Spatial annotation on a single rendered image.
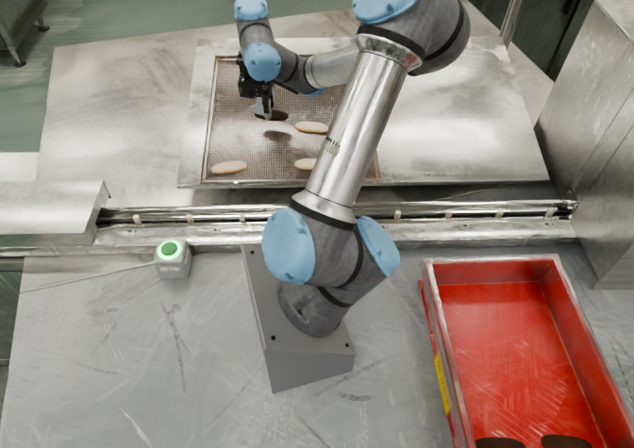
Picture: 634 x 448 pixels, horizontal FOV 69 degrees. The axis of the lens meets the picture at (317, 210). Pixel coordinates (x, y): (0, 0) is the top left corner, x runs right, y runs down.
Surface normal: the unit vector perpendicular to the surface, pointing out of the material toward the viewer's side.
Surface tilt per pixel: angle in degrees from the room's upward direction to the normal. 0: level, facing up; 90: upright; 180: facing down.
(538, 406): 0
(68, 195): 0
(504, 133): 10
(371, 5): 43
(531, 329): 0
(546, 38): 90
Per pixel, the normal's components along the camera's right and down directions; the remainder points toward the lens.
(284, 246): -0.74, -0.07
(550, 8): 0.04, 0.77
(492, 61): 0.01, -0.50
